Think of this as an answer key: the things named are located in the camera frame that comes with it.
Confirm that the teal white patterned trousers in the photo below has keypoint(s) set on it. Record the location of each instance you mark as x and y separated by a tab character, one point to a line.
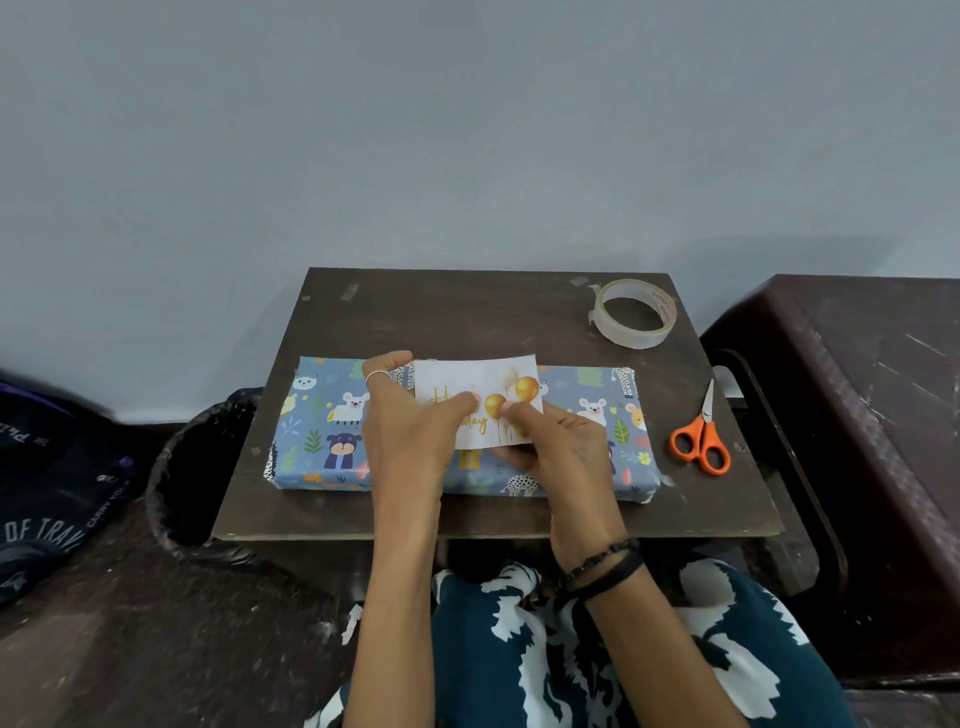
510	660

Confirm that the person's right hand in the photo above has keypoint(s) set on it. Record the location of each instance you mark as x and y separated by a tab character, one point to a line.
574	480

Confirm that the blue animal-print wrapping paper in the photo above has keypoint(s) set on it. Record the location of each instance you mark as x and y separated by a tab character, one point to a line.
322	435

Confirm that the person's right forearm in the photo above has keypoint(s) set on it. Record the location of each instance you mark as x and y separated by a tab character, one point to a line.
652	652

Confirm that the clear tape roll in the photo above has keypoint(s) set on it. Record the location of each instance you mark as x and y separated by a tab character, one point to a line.
626	337

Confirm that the small brown wooden table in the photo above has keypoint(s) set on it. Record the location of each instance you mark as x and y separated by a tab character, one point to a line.
465	315

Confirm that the brown plastic stool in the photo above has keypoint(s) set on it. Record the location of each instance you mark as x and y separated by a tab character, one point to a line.
862	420

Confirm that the black purple backpack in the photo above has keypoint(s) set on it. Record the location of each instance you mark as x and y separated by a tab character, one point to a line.
52	495

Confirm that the person's left hand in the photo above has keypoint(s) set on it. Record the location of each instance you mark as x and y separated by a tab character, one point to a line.
405	450

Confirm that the black trash bin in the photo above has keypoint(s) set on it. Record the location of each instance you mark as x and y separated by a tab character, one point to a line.
187	480

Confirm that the white card with gold stickers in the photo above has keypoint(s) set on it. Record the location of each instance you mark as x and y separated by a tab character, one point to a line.
495	375

